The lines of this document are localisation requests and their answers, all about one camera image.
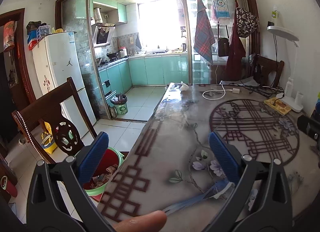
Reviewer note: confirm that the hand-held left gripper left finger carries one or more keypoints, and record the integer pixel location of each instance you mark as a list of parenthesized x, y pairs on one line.
[(93, 157)]

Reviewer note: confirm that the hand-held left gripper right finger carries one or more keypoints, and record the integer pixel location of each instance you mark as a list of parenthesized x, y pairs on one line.
[(223, 158)]

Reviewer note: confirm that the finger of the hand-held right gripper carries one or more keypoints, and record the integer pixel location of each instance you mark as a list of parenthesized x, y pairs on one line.
[(306, 123)]

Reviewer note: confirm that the red bucket green rim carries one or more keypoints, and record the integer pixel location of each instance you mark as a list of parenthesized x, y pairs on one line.
[(112, 159)]

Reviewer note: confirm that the black shoulder bag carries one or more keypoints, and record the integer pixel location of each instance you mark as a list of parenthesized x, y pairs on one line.
[(223, 46)]

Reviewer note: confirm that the person's left hand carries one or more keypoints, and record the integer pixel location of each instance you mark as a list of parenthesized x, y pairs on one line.
[(142, 222)]

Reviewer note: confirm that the yellow picture book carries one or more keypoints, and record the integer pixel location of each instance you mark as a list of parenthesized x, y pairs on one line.
[(275, 105)]

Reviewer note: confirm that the yellow toy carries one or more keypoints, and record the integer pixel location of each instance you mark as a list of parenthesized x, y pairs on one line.
[(50, 144)]

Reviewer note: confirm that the green kitchen waste bin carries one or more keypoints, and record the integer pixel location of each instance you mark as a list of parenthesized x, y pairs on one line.
[(120, 108)]

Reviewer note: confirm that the slatted dark wooden chair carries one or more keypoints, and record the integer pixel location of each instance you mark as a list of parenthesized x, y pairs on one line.
[(268, 69)]

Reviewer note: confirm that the white charger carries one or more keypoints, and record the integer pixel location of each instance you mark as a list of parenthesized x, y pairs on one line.
[(236, 89)]

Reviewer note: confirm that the carved dark wooden chair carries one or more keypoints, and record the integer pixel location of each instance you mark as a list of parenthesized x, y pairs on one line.
[(45, 107)]

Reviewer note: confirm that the white tissue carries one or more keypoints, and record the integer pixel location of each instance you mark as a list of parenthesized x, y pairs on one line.
[(184, 86)]

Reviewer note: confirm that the white refrigerator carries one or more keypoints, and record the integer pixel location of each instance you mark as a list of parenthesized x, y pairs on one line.
[(62, 71)]

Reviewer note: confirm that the white desk lamp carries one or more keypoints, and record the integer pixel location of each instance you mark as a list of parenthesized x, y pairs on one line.
[(282, 33)]

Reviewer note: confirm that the dark red garment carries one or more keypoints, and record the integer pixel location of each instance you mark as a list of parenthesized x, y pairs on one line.
[(235, 56)]

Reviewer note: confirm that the black wok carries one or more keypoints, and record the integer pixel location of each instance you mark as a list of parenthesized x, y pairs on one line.
[(113, 54)]

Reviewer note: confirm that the teal lower kitchen cabinets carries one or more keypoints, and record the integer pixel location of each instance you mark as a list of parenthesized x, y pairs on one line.
[(155, 69)]

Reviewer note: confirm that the teal kitchen cabinets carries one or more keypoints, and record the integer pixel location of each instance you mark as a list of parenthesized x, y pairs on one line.
[(155, 69), (121, 11)]

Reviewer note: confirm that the glass sliding door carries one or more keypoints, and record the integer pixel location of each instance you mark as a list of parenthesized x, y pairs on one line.
[(77, 41)]

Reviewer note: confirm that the black white patterned bag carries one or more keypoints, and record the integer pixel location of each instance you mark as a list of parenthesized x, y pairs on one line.
[(246, 21)]

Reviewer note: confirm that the dark hanging towel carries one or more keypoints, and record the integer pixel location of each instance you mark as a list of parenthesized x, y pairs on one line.
[(138, 42)]

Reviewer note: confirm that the range hood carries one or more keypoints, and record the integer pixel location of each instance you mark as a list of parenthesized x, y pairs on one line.
[(103, 34)]

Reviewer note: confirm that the plaid cloth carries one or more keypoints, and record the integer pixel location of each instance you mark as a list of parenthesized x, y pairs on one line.
[(203, 34)]

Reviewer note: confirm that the blue red box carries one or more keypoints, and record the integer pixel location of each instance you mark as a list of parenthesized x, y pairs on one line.
[(33, 43)]

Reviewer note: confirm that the blue basket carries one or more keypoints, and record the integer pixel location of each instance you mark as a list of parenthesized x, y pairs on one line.
[(43, 31)]

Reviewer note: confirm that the dark green bag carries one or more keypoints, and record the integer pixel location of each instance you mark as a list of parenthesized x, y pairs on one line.
[(33, 26)]

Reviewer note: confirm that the blue cartoon hanging organizer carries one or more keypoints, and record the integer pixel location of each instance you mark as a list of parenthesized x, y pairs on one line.
[(221, 4)]

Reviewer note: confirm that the teal upper kitchen cabinets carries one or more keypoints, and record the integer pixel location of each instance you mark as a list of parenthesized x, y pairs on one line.
[(121, 11)]

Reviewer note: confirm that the red hanging decoration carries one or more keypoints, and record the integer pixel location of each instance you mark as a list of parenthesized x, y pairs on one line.
[(9, 35)]

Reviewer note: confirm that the kitchen window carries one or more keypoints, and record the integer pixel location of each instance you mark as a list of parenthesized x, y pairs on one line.
[(160, 21)]

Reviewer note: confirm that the colourful box at wall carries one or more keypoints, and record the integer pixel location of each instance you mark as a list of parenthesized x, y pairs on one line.
[(318, 98)]

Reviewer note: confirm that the green white wall fixture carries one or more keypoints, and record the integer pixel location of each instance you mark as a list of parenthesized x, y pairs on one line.
[(275, 14)]

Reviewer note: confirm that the silver vent duct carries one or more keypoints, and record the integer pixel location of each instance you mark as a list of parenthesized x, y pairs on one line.
[(98, 15)]

